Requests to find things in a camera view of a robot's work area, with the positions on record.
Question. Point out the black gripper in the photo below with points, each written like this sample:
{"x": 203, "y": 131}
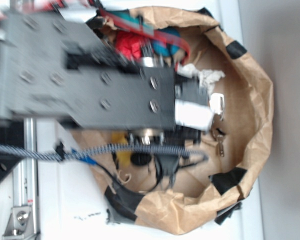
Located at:
{"x": 193, "y": 117}

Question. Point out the yellow cloth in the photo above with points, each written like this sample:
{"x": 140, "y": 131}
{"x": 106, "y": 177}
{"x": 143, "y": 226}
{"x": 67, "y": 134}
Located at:
{"x": 122, "y": 159}

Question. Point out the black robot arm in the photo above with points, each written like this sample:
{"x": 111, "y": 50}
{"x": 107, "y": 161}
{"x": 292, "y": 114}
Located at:
{"x": 54, "y": 68}

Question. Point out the silver key bunch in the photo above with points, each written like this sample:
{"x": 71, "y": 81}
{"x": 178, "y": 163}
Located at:
{"x": 218, "y": 129}

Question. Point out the white crumpled paper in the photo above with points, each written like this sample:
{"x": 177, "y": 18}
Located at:
{"x": 207, "y": 77}

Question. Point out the brown paper bag bin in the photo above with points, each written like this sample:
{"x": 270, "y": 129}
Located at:
{"x": 202, "y": 191}

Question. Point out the blue dimpled ball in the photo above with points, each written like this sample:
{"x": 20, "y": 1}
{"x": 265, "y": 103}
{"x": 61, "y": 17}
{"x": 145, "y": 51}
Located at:
{"x": 165, "y": 49}

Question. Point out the red crumpled paper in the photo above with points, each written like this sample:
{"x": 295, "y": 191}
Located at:
{"x": 130, "y": 44}

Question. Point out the aluminium extrusion rail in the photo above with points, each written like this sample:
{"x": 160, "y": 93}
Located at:
{"x": 25, "y": 189}

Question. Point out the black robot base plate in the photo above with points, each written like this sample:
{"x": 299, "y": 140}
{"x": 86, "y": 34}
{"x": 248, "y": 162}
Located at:
{"x": 11, "y": 134}

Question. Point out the metal corner bracket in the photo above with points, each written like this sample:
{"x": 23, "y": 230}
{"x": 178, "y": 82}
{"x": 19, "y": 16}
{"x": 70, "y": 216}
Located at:
{"x": 20, "y": 225}

